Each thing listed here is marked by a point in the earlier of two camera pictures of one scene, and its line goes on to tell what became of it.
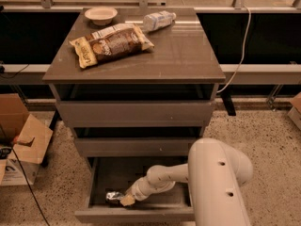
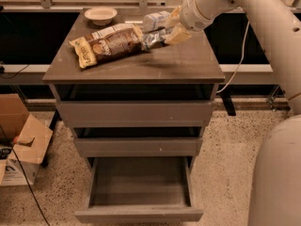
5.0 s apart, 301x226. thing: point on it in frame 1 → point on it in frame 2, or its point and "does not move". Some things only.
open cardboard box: (23, 141) does not move
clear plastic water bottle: (158, 20) does not move
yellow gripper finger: (128, 200) → (179, 36)
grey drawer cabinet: (150, 105) does not move
